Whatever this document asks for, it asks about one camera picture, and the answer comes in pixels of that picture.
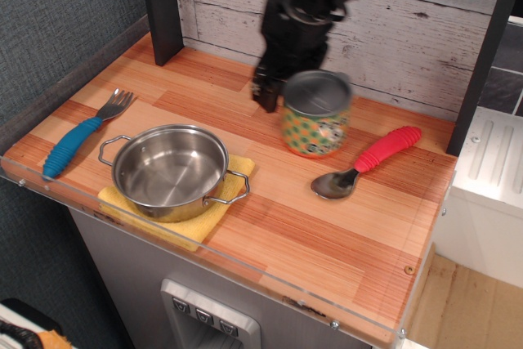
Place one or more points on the dark left post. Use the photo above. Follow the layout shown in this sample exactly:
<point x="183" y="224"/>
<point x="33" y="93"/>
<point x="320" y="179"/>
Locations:
<point x="165" y="29"/>

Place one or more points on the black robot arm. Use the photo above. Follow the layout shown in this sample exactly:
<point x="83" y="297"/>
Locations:
<point x="296" y="37"/>

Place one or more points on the red handled spoon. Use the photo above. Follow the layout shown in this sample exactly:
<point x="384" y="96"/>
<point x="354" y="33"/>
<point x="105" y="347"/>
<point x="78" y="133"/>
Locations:
<point x="339" y="185"/>

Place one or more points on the orange and black object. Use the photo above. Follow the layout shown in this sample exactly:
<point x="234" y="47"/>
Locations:
<point x="23" y="326"/>

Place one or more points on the dark right post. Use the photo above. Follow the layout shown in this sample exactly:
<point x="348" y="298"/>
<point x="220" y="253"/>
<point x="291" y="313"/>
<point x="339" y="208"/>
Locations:
<point x="489" y="47"/>

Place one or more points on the peas and carrots can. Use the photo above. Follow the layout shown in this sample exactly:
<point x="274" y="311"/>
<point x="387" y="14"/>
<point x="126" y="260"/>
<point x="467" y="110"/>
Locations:
<point x="315" y="113"/>

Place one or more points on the grey toy fridge cabinet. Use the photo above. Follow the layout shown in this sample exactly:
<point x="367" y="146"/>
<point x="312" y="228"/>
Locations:
<point x="133" y="269"/>

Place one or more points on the stainless steel pot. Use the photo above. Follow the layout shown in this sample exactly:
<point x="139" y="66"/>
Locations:
<point x="173" y="172"/>

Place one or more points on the yellow cloth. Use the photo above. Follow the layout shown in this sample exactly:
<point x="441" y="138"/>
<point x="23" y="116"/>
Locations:
<point x="186" y="234"/>

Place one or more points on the silver dispenser panel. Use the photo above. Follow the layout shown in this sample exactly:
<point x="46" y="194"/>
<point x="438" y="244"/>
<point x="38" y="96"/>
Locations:
<point x="198" y="321"/>

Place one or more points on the white toy sink unit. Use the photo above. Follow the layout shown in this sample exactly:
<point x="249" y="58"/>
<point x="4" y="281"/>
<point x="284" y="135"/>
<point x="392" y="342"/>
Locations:
<point x="480" y="223"/>

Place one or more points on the dark post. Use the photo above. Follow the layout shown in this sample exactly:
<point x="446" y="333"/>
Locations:
<point x="489" y="47"/>
<point x="165" y="29"/>

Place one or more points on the clear acrylic edge guard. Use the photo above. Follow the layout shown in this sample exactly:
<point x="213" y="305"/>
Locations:
<point x="338" y="317"/>

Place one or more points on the blue handled fork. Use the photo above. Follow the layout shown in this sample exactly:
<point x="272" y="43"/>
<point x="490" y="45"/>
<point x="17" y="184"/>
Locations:
<point x="67" y="147"/>

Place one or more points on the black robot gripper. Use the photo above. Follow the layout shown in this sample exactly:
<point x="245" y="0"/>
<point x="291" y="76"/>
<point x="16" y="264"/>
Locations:
<point x="295" y="34"/>

